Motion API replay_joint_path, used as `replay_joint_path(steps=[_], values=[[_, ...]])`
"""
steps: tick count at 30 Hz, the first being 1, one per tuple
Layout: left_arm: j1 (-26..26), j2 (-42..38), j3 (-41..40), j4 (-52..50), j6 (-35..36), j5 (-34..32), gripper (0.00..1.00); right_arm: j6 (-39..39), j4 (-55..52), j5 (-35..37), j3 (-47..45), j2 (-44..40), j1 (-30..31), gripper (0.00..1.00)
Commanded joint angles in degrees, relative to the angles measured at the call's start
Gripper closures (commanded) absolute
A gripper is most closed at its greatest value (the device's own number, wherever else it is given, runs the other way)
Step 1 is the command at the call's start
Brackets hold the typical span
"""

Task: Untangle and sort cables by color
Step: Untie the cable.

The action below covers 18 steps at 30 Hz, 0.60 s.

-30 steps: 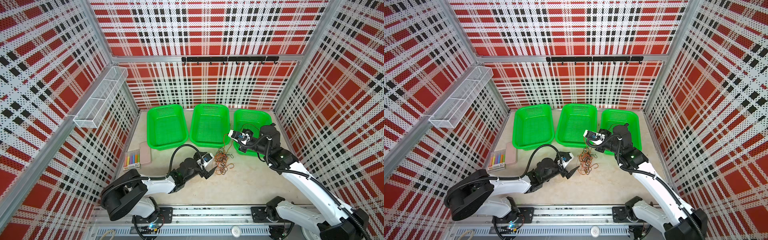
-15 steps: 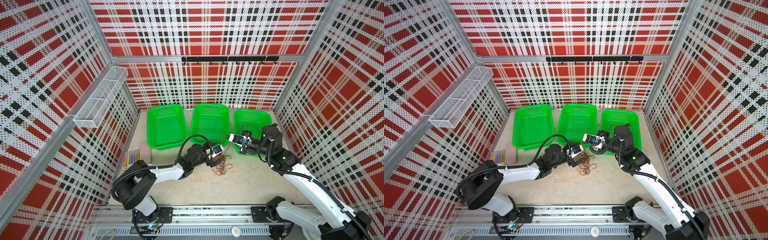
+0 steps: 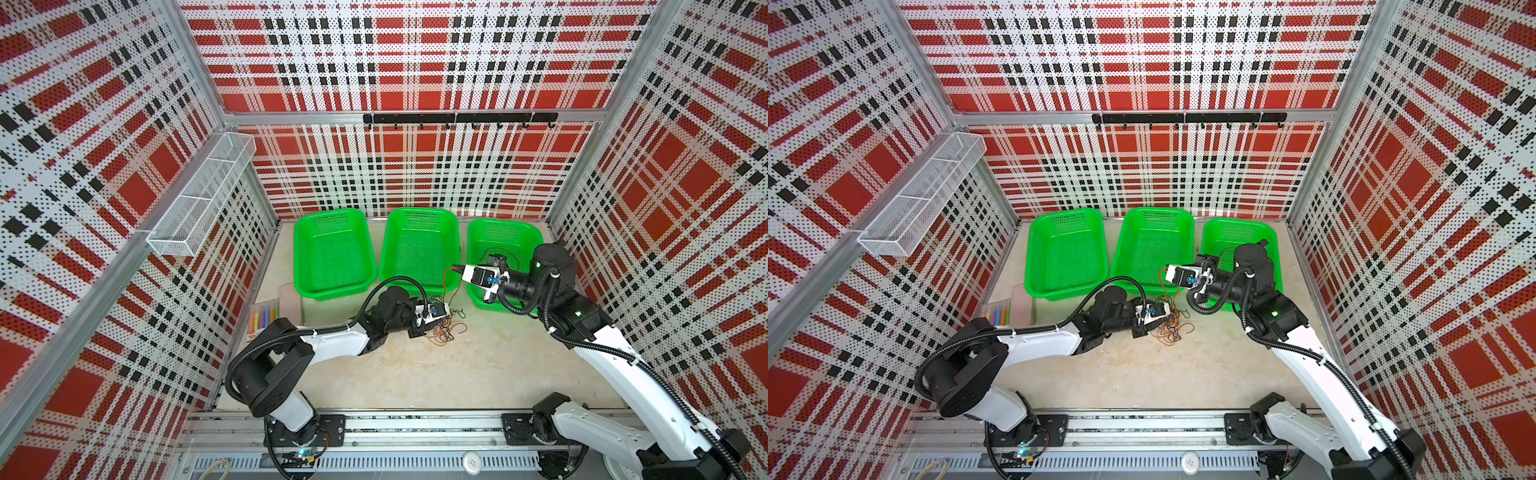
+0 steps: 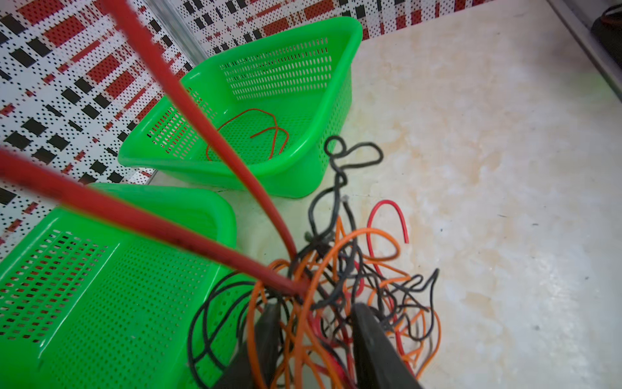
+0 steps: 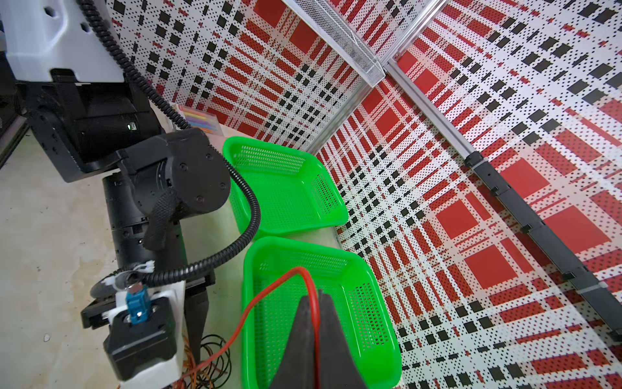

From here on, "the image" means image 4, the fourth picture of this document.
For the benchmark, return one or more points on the right green plastic basket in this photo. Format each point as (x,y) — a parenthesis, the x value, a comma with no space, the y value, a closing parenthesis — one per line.
(275,101)

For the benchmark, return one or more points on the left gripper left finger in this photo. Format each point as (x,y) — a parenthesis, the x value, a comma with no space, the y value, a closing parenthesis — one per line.
(255,364)

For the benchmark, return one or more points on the green plastic basket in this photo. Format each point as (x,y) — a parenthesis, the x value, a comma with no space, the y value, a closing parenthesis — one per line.
(85,304)
(275,101)

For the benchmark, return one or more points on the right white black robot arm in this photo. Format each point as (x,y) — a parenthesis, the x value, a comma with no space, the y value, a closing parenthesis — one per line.
(607,30)

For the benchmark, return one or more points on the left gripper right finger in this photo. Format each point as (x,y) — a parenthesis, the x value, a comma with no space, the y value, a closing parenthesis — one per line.
(377,363)

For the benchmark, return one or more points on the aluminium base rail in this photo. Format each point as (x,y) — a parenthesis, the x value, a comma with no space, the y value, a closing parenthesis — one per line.
(578,17)

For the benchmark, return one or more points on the middle green plastic basket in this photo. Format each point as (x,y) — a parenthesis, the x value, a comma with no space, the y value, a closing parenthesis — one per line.
(85,304)

